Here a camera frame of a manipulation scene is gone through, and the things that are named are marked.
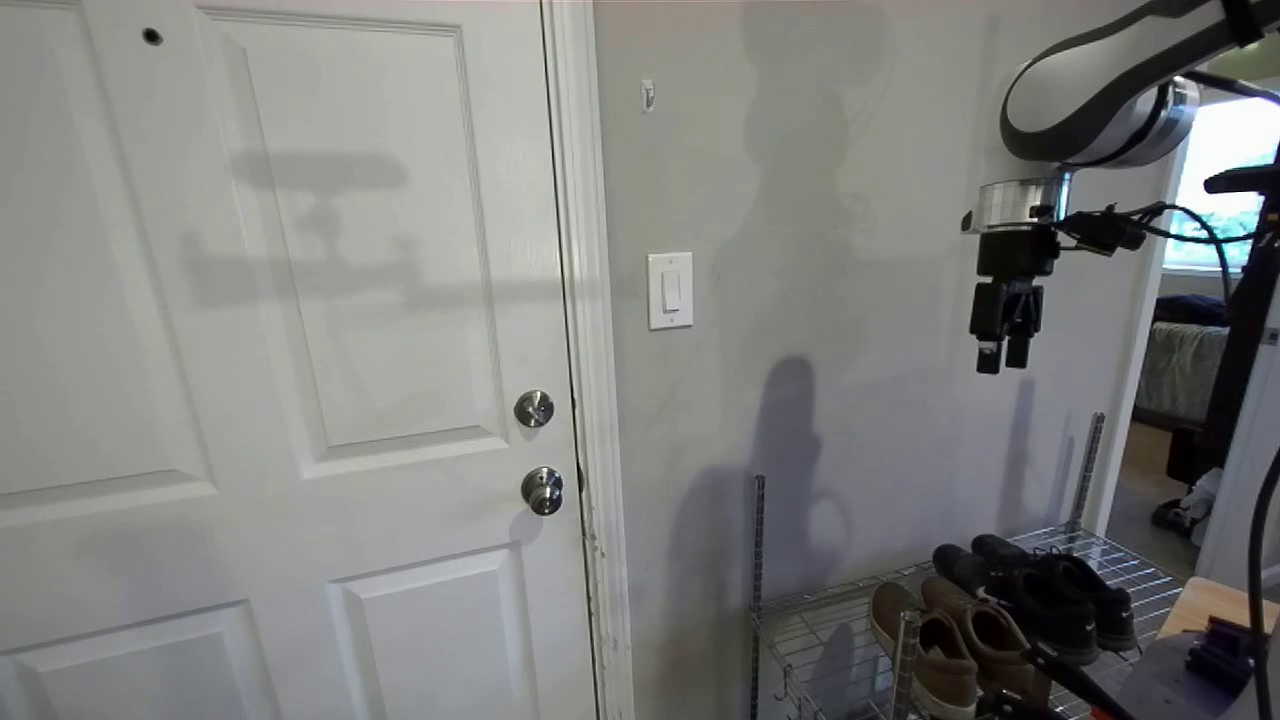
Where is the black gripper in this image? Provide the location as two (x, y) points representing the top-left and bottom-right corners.
(976, 234), (1059, 377)

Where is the white wall light switch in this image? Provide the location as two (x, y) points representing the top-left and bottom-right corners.
(646, 252), (692, 331)

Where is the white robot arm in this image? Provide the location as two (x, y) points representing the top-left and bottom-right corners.
(963, 0), (1280, 377)

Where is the black shoe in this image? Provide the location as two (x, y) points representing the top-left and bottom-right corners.
(931, 535), (1096, 664)
(968, 531), (1138, 657)

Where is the brown suede shoe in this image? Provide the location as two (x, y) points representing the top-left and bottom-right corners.
(872, 582), (980, 720)
(925, 577), (1051, 707)

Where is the purple black clamp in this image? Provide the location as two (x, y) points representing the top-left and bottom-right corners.
(1182, 617), (1269, 698)

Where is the silver deadbolt lock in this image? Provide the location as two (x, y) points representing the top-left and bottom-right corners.
(512, 387), (555, 427)

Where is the silver door knob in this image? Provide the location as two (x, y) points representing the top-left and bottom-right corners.
(518, 467), (562, 518)

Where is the white entry door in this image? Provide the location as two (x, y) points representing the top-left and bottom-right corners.
(0, 0), (594, 720)

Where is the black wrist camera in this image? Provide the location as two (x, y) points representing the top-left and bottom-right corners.
(1054, 208), (1147, 257)

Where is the metal wire shoe rack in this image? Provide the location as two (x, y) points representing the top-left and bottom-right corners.
(746, 421), (1197, 720)

